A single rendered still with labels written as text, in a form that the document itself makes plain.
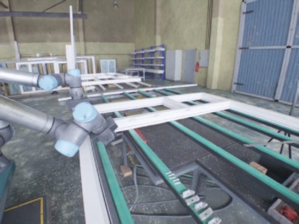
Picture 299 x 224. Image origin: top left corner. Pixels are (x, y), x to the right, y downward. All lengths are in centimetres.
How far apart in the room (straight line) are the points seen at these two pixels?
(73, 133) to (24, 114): 18
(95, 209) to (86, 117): 28
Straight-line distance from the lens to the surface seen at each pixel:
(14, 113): 60
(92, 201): 49
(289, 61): 683
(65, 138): 55
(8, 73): 94
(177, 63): 1034
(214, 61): 807
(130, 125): 102
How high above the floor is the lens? 130
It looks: 19 degrees down
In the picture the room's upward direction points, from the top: straight up
